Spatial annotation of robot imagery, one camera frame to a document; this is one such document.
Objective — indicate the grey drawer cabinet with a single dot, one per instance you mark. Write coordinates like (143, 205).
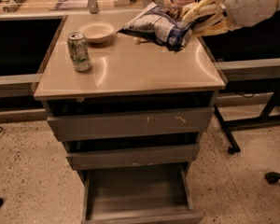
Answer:
(127, 77)

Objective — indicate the top grey drawer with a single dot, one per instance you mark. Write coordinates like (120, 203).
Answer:
(129, 124)

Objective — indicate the bottom grey drawer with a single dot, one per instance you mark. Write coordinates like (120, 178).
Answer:
(155, 194)

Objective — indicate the black desk leg frame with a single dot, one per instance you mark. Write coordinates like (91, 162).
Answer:
(264, 118)

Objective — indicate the brown patterned chip bag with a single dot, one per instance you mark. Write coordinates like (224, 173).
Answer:
(140, 39)

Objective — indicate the white bowl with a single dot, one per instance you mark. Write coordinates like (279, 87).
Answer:
(97, 32)

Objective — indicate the grey drawer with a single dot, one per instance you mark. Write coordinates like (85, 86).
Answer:
(129, 124)
(132, 157)
(155, 194)

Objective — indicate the middle grey drawer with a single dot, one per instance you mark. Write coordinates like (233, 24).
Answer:
(132, 157)

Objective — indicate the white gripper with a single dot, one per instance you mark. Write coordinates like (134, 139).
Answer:
(249, 6)

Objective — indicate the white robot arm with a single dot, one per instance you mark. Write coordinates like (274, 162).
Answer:
(216, 17)

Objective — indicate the green white soda can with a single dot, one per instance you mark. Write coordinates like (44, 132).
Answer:
(78, 51)

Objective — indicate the blue chip bag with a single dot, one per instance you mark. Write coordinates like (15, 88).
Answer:
(177, 40)

